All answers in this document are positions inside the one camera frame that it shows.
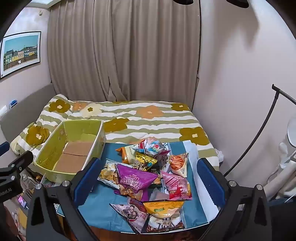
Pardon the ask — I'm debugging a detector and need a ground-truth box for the white standing fan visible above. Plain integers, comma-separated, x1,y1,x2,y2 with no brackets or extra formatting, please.
286,119,296,163

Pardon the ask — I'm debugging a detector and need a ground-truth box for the framed wall poster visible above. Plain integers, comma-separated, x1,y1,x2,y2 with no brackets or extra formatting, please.
0,31,42,80

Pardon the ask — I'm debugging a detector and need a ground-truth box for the cluttered shelf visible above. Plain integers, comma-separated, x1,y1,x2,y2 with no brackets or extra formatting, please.
5,167,61,241

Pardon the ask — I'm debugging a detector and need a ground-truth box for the pale purple cartoon packet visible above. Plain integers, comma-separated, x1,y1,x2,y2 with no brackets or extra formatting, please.
109,199,149,234

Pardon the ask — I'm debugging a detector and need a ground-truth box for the white brown snack packet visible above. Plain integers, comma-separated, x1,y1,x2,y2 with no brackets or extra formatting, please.
147,214,186,233

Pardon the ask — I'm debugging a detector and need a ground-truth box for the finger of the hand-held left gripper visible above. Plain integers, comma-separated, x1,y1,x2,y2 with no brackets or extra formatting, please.
0,150,34,176
0,141,10,156

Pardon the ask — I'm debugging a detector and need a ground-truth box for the green cardboard box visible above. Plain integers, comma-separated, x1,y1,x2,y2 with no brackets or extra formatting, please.
33,119,107,186

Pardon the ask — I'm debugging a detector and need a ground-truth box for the teal cloth with white border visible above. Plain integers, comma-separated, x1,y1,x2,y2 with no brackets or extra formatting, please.
77,139,221,233

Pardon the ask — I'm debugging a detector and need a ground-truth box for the orange chip packet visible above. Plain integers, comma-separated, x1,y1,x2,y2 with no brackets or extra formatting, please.
115,145,139,165

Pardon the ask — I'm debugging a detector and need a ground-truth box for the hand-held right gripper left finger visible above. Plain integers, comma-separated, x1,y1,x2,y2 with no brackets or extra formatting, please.
26,157,102,241

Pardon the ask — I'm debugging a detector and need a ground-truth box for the yellow packet with green label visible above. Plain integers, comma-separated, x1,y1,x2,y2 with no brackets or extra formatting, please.
143,199,186,217

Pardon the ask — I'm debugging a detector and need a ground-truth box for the purple snack packet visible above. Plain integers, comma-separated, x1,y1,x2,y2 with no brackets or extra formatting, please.
115,163,160,202

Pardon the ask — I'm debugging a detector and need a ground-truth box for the white maroon snack packet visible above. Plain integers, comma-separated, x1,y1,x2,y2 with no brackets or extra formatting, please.
157,152,172,173

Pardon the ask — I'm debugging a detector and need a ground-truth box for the white packet with orange sticks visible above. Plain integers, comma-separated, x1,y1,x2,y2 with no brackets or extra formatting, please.
167,152,190,178

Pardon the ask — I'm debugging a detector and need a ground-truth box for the pink snack packet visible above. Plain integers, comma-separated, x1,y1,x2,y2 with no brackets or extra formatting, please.
160,170,193,201

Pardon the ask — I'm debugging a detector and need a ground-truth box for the floral striped duvet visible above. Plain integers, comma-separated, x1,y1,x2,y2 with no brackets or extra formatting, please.
10,93,221,172

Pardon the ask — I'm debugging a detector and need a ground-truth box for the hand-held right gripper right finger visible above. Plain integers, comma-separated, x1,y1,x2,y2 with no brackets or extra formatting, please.
196,158,273,241

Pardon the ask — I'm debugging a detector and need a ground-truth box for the yellow black snack packet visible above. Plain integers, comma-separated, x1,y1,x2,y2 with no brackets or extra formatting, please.
133,151,160,172

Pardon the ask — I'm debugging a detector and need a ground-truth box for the blue red cartoon packet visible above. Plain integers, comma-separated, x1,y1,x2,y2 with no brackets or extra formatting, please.
144,137,171,158

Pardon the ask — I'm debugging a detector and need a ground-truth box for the black floor lamp stand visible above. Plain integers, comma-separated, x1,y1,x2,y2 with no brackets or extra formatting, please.
223,84,296,178

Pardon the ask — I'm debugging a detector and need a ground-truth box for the white potato chip packet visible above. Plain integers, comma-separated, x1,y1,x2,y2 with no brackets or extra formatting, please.
97,160,123,189

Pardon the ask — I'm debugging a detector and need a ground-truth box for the grey padded headboard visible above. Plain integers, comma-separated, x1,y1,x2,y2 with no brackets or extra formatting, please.
0,83,55,144

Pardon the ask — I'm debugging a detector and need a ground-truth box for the beige pleated curtain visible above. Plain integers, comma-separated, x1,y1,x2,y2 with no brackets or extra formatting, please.
47,0,202,103

